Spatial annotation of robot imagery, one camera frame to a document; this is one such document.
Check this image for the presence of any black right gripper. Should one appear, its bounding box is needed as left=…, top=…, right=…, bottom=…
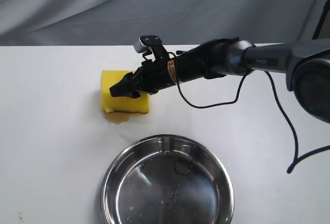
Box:
left=109, top=54, right=206, bottom=98

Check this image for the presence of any yellow sponge block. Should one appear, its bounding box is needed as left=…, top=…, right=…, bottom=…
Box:
left=101, top=70, right=150, bottom=114

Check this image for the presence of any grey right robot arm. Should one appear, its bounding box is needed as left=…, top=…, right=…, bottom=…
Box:
left=109, top=36, right=329, bottom=122

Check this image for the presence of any brown liquid spill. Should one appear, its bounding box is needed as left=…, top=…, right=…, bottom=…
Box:
left=104, top=112, right=148, bottom=125

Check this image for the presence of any round stainless steel pan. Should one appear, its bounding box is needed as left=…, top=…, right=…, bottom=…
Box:
left=100, top=134, right=235, bottom=223

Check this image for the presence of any grey backdrop cloth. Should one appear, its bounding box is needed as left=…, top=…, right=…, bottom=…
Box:
left=1, top=0, right=325, bottom=46

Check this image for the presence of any black stand pole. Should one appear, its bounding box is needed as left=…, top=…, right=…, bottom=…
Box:
left=312, top=0, right=329, bottom=40

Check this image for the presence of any black camera cable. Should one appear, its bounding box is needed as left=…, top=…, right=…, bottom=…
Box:
left=141, top=51, right=330, bottom=175

